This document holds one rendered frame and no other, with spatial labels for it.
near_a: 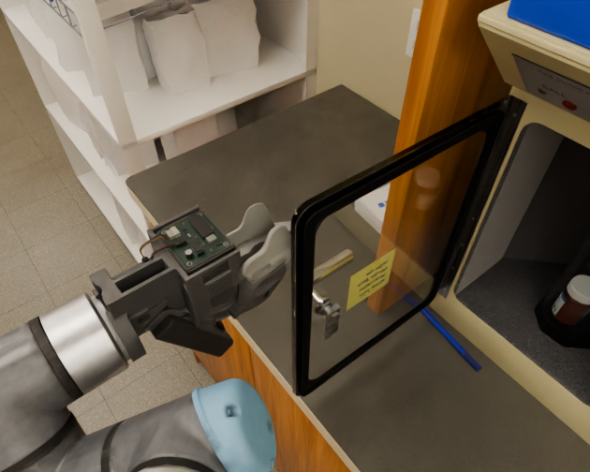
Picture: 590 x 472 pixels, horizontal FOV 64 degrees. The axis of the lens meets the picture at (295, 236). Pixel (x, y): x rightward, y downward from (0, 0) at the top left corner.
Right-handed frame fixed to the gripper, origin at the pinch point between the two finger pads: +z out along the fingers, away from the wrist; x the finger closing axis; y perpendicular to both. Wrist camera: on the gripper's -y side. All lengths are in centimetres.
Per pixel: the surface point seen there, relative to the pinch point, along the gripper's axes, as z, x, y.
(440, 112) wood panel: 24.3, 1.9, 4.4
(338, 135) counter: 52, 47, -37
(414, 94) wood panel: 20.4, 3.5, 7.7
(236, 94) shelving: 43, 83, -39
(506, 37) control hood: 18.2, -6.3, 18.6
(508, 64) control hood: 22.5, -5.2, 14.3
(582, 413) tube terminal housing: 29, -31, -32
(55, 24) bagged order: 10, 126, -24
